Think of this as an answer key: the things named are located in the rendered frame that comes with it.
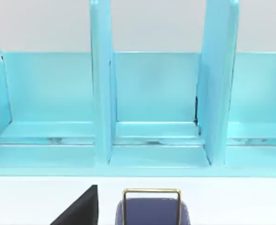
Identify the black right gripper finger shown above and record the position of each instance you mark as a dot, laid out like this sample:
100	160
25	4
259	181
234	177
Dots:
84	208

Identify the dark blue stapler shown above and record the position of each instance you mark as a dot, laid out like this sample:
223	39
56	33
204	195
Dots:
151	211

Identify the light blue rack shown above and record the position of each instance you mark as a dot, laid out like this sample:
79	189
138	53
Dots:
151	89

